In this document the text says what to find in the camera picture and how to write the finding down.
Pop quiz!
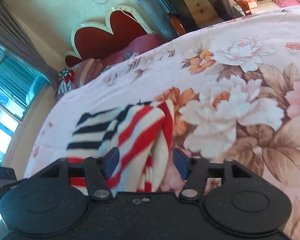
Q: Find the striped knit sweater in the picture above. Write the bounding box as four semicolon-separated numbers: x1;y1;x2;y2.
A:
66;100;174;193

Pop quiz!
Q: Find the pink floral bed quilt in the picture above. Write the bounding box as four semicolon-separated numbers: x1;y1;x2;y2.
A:
25;6;300;239

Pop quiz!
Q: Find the blue window curtain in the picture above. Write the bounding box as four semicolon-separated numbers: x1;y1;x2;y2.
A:
0;46;49;120

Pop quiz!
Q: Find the striped red pillow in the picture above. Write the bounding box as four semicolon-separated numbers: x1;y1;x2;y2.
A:
55;59;103;100

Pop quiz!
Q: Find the red heart-shaped headboard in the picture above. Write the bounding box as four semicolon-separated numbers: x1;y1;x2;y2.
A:
65;5;155;67

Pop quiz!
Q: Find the grey window curtain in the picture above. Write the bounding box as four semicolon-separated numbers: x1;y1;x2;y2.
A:
0;0;59;88

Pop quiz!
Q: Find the dark leather armchair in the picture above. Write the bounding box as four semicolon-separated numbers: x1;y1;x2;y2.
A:
163;0;251;36

